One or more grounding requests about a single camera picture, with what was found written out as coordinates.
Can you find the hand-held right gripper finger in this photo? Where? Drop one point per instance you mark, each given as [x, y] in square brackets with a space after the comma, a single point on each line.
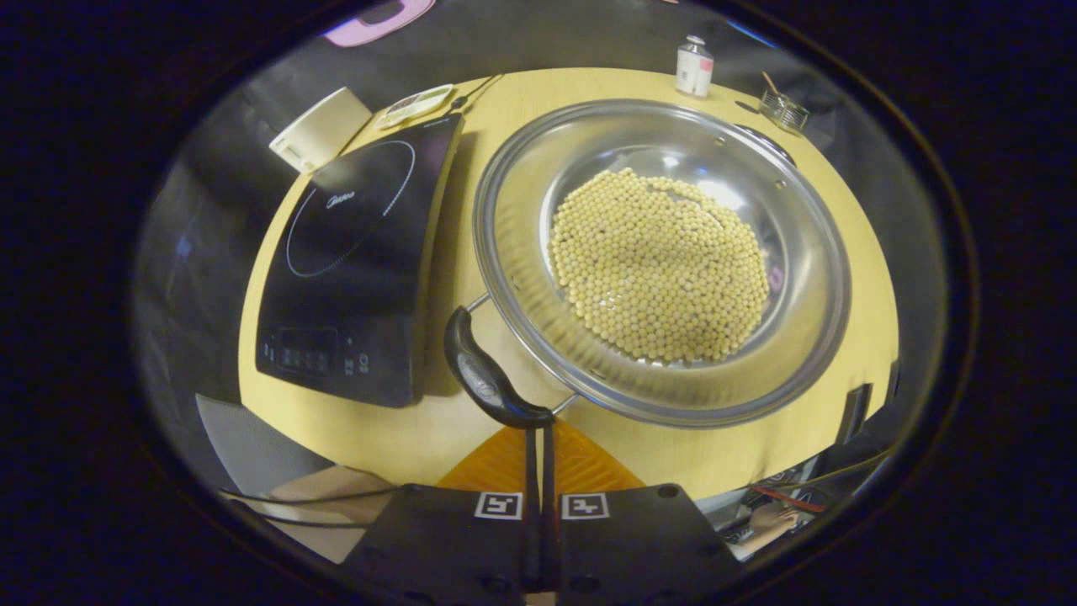
[548, 522]
[532, 522]

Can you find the white divided dish of beans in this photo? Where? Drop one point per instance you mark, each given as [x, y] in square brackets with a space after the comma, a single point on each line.
[414, 105]

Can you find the small white bottle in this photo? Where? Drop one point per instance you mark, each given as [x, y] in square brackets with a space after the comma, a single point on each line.
[694, 71]

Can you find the black induction cooktop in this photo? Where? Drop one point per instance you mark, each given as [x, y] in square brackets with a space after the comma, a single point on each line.
[353, 278]

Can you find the white toaster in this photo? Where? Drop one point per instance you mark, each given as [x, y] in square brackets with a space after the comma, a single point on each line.
[324, 130]

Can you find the pile of yellow soybeans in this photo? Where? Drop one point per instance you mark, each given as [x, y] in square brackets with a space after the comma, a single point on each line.
[665, 269]

